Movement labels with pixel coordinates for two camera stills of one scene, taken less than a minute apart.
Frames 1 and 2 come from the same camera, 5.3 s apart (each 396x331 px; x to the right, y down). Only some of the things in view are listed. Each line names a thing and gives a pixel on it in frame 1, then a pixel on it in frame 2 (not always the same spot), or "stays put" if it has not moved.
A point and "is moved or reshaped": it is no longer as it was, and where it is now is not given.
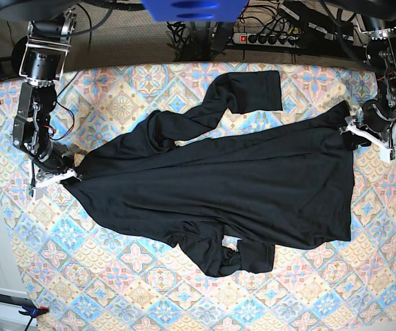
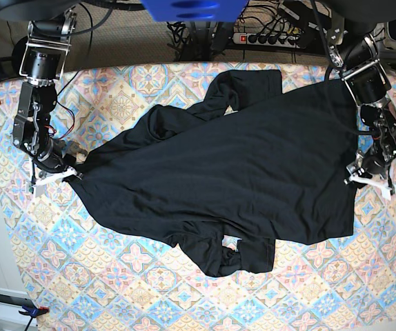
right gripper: [374, 121] to [371, 165]
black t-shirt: [228, 202] is moved or reshaped
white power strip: [285, 41] stays put
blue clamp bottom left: [32, 312] stays put
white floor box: [6, 304] stays put
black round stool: [18, 55] stays put
